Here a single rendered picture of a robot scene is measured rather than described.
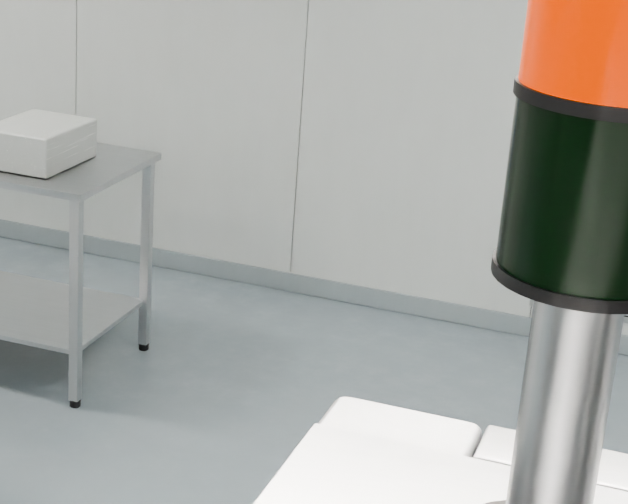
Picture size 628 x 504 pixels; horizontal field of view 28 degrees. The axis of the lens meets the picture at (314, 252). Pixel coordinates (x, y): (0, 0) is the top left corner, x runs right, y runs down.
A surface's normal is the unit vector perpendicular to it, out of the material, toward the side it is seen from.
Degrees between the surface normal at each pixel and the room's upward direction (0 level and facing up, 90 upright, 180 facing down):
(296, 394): 0
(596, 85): 90
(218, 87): 90
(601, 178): 90
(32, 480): 0
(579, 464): 90
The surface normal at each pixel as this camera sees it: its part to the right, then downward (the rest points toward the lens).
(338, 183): -0.32, 0.30
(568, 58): -0.66, 0.21
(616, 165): -0.09, 0.33
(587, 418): 0.33, 0.34
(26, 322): 0.07, -0.94
